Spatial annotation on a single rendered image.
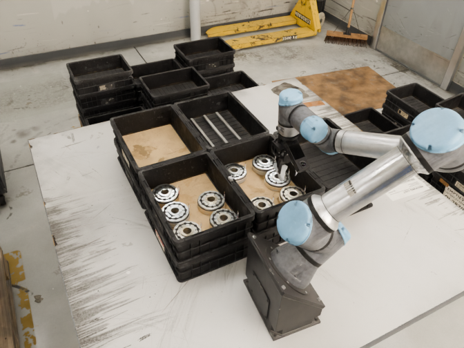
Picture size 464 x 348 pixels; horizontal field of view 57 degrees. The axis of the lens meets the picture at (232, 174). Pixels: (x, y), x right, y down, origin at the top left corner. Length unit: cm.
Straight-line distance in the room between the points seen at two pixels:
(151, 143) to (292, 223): 97
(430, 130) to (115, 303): 111
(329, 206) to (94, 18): 390
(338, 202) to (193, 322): 64
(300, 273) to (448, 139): 56
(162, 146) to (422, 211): 116
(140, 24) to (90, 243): 345
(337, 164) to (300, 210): 76
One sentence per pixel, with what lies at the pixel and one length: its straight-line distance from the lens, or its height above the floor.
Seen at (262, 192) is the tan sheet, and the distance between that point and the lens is 169.
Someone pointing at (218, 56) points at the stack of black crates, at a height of 57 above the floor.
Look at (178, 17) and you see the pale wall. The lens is 499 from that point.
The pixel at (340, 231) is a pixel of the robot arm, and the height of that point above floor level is 106.
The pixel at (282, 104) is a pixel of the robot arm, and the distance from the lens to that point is 135.
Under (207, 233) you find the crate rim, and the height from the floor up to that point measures 93.
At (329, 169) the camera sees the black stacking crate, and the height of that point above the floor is 83.
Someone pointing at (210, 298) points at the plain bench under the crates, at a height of 70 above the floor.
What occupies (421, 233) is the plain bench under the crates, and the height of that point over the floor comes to 70.
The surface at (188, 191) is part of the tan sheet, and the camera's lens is 169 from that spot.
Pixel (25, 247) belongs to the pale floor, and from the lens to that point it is 280.
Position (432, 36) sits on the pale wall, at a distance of 466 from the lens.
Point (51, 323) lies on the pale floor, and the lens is 243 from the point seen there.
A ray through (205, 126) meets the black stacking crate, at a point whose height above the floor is 83.
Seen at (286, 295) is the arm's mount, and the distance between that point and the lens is 125.
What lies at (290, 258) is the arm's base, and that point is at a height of 96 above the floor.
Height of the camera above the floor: 198
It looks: 41 degrees down
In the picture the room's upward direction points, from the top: 2 degrees clockwise
